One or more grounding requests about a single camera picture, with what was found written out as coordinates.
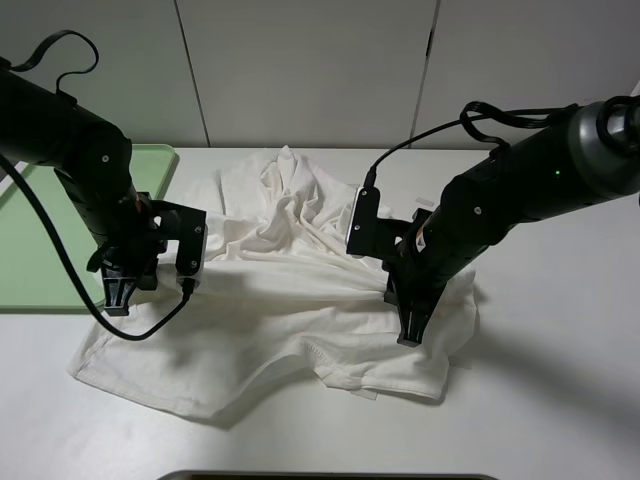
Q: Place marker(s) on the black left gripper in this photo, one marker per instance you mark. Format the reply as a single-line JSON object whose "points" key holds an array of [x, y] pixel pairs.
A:
{"points": [[128, 245]]}

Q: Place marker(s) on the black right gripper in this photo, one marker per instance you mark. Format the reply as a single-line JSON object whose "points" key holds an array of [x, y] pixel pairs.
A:
{"points": [[430, 253]]}

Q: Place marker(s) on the white short sleeve shirt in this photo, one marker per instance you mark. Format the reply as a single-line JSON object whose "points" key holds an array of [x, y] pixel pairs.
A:
{"points": [[278, 297]]}

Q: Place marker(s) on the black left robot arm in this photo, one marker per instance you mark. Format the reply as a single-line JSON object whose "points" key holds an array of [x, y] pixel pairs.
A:
{"points": [[91, 159]]}

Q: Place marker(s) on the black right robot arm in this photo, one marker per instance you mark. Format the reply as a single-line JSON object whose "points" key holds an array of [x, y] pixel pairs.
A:
{"points": [[541, 166]]}

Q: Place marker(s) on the clear tape piece near centre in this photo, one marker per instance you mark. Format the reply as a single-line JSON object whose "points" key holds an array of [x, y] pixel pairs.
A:
{"points": [[365, 394]]}

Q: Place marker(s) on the clear tape piece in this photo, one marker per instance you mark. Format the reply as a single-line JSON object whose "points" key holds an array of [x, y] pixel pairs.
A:
{"points": [[424, 202], [365, 394]]}

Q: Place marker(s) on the clear tape piece far right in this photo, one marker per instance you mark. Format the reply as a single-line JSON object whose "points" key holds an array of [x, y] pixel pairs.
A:
{"points": [[424, 202]]}

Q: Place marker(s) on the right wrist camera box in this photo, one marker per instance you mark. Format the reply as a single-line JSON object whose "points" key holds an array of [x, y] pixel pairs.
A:
{"points": [[369, 235]]}

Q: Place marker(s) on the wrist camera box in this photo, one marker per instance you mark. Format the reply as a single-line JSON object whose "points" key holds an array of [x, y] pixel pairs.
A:
{"points": [[188, 227], [369, 235]]}

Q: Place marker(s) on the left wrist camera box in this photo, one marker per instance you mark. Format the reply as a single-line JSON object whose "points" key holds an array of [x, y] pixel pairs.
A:
{"points": [[188, 227]]}

